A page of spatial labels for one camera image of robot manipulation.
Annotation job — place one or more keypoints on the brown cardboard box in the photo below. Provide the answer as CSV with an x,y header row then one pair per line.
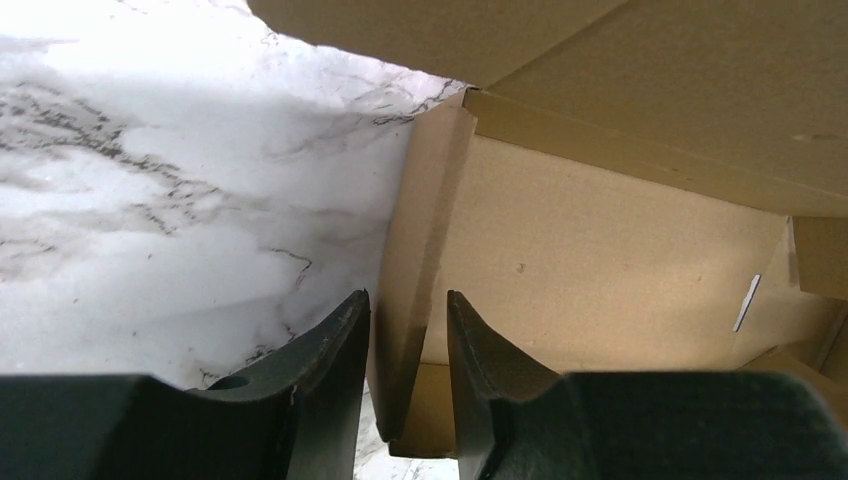
x,y
624,185

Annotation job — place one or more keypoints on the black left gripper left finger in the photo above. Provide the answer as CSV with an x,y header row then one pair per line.
x,y
294,414

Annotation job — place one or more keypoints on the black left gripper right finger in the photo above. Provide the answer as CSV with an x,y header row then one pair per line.
x,y
517,419

